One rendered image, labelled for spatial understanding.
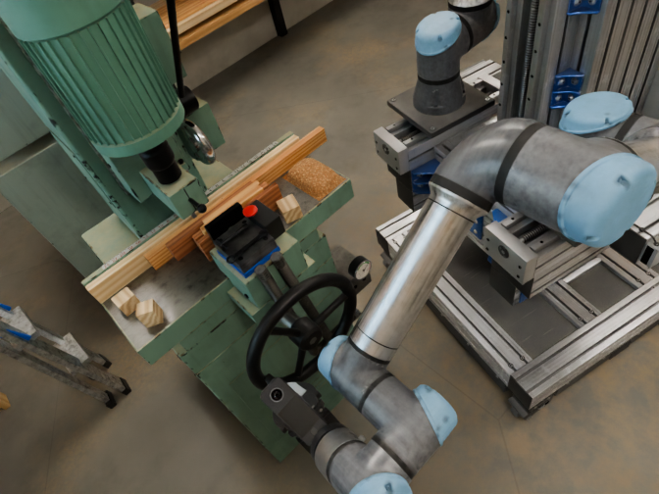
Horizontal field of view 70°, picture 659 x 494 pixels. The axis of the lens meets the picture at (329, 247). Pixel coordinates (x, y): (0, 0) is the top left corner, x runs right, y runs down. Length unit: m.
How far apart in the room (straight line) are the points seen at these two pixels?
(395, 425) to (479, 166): 0.37
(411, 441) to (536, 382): 0.93
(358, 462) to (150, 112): 0.64
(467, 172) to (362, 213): 1.66
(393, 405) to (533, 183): 0.35
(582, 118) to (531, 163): 0.42
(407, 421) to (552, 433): 1.12
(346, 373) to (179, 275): 0.50
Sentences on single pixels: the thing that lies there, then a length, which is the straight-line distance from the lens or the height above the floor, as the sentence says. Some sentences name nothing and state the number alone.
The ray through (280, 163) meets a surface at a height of 0.93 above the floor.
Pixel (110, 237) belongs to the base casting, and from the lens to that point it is 1.45.
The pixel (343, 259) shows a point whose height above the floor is 0.62.
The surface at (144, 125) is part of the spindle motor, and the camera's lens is 0.89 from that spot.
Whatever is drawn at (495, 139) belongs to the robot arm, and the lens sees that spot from 0.66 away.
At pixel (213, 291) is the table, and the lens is 1.03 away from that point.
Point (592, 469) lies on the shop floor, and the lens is 1.77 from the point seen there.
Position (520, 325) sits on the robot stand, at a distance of 1.69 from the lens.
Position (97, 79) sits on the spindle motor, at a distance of 0.85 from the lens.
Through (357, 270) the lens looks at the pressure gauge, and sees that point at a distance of 1.23.
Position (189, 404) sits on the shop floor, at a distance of 2.01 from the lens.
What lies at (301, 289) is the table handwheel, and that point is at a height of 0.95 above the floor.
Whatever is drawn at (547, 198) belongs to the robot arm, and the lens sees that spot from 0.63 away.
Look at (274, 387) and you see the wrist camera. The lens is 0.78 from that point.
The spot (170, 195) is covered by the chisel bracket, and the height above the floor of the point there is 1.07.
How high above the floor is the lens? 1.66
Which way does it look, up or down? 49 degrees down
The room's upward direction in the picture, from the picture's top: 17 degrees counter-clockwise
